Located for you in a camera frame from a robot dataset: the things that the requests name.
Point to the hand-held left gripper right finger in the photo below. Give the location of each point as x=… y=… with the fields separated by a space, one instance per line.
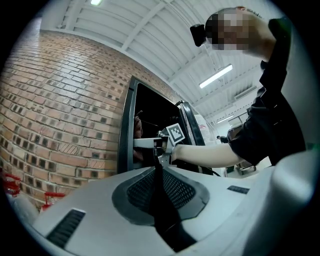
x=225 y=212

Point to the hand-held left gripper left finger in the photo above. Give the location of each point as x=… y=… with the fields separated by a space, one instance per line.
x=105 y=225

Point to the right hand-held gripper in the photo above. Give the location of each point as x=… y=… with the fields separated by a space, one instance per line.
x=175 y=133

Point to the black refrigerator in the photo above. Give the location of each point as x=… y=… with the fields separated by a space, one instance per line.
x=155 y=112

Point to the person's right forearm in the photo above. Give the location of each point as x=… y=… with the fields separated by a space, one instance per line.
x=205 y=155

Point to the black metal cart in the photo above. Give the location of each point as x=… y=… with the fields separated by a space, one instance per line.
x=246 y=166

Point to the inverted dispenser water bottle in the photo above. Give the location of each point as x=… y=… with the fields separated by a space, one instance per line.
x=201 y=120

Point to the white water dispenser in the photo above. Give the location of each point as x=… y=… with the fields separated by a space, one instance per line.
x=207 y=137

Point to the long ceiling light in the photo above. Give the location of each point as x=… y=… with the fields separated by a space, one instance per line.
x=96 y=2
x=215 y=76

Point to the person's black clothing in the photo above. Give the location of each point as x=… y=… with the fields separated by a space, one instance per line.
x=272 y=112

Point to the person's head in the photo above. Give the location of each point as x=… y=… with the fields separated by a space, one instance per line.
x=237 y=30

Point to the black head-worn camera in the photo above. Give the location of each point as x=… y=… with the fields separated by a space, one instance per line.
x=198 y=35

